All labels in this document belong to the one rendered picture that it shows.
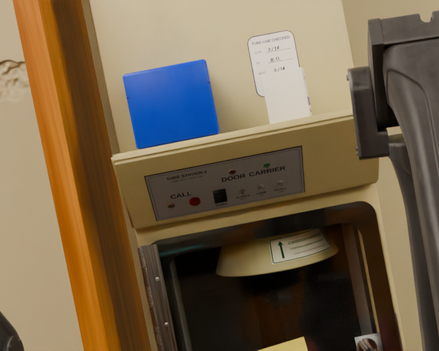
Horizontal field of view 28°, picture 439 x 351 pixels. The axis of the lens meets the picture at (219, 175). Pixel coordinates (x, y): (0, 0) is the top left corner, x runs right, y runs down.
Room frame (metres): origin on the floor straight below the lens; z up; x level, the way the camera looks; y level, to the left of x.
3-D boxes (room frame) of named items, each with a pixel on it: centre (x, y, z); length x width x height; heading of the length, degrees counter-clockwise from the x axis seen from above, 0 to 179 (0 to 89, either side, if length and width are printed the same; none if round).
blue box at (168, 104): (1.08, 0.04, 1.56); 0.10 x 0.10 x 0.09; 1
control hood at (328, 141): (1.08, -0.04, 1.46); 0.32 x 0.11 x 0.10; 91
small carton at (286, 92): (1.08, -0.10, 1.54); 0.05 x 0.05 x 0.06; 81
